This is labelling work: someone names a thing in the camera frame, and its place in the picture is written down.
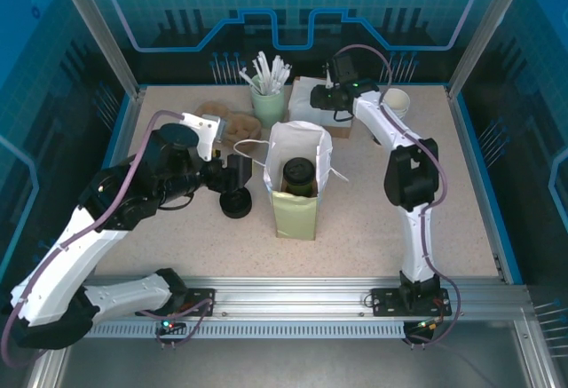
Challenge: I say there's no black plastic cup lid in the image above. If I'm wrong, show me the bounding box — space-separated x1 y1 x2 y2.
281 157 318 186
220 203 252 220
219 187 253 211

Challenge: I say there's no green and white paper bag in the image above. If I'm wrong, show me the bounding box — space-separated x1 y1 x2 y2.
233 120 351 242

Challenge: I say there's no white paper napkin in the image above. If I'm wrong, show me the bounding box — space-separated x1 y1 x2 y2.
290 80 354 128

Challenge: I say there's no cardboard napkin box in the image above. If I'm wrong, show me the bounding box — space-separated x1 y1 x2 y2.
287 75 356 139

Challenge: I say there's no white wrapped straw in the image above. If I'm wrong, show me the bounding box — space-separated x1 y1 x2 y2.
267 53 284 94
250 58 268 95
273 62 294 92
238 67 266 95
252 50 272 95

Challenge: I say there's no green straw holder cup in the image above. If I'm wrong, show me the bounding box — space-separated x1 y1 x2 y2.
249 84 287 130

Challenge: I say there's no blue table rim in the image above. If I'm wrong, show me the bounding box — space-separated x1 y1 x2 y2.
66 81 525 286

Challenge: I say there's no small connector board with LEDs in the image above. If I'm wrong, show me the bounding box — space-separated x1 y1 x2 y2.
414 316 446 332
159 314 185 332

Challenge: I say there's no grey metal lower tray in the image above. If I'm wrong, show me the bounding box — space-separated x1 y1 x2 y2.
24 307 560 388

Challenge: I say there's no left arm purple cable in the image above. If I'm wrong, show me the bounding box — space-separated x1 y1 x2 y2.
0 110 218 368

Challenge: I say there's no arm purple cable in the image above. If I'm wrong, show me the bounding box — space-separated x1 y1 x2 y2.
0 110 218 368
332 44 462 349

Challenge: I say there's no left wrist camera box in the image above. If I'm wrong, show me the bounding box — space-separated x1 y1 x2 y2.
180 111 223 162

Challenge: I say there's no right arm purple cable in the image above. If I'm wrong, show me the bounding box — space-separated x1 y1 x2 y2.
332 44 462 349

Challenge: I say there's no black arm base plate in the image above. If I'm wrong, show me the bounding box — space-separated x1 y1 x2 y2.
135 287 217 318
370 287 454 318

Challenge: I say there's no aluminium mounting rail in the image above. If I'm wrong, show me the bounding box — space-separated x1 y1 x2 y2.
57 274 536 323

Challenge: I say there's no slotted grey cable duct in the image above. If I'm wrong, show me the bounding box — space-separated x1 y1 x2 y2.
68 321 412 340

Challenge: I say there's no aluminium frame post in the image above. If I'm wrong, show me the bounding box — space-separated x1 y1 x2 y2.
49 0 147 99
445 0 536 99

